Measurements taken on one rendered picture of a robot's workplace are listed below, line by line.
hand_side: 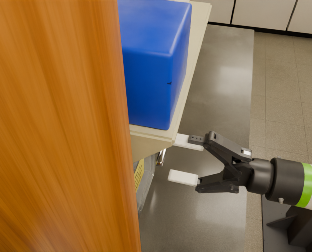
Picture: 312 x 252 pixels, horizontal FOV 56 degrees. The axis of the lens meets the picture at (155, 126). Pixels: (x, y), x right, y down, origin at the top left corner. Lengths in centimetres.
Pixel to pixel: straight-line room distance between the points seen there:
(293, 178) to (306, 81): 255
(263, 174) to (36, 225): 44
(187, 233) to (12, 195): 62
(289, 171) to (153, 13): 45
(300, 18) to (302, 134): 153
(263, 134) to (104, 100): 233
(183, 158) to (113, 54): 85
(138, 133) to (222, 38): 135
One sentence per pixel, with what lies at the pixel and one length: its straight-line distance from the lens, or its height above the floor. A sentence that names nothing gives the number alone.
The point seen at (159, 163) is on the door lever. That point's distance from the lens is 65.
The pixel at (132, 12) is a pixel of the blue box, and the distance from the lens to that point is 30.
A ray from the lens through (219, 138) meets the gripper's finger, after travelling 59.
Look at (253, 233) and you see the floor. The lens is 197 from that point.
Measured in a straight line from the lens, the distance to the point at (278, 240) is 198.
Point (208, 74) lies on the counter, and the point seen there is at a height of 94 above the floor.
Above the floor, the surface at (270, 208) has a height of 2.
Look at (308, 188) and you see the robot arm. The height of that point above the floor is 123.
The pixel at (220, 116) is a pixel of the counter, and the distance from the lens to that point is 114.
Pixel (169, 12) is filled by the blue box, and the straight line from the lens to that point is 30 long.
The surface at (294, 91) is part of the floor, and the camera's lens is 298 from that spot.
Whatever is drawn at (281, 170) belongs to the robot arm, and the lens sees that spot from 64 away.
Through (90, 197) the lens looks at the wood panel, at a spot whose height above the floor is 152.
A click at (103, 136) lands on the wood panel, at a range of 18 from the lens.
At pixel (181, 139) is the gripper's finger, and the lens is 61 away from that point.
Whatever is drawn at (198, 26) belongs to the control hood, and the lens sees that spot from 47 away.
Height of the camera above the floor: 173
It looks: 47 degrees down
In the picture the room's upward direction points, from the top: straight up
